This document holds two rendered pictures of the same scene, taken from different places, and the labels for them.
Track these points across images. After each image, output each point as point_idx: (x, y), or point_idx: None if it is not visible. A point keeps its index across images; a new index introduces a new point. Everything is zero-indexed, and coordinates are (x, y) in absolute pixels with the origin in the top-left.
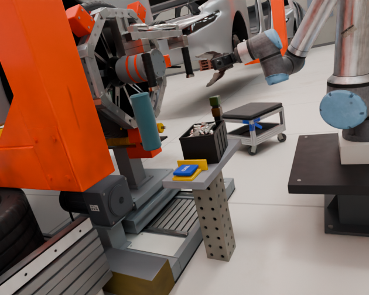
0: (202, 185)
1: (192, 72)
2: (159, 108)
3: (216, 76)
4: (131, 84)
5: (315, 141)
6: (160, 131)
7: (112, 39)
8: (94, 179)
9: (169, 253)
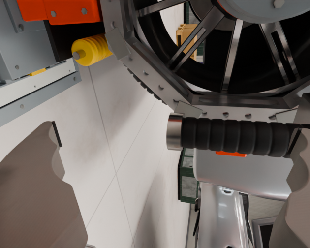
0: None
1: (186, 143)
2: (125, 55)
3: (13, 218)
4: (205, 23)
5: None
6: (73, 43)
7: (306, 48)
8: None
9: None
